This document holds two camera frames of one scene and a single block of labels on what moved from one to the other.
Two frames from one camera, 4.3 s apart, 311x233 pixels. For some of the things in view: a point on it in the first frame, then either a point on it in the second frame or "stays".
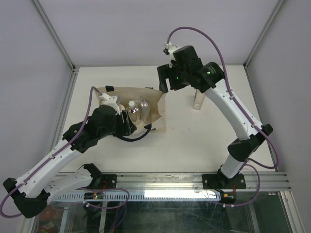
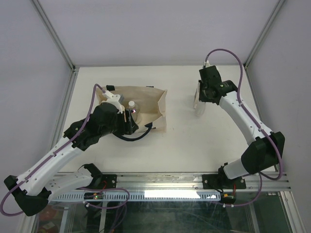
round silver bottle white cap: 133,111 stays
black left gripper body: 119,126 stays
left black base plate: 109,181 stays
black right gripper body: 179,79 to 203,96
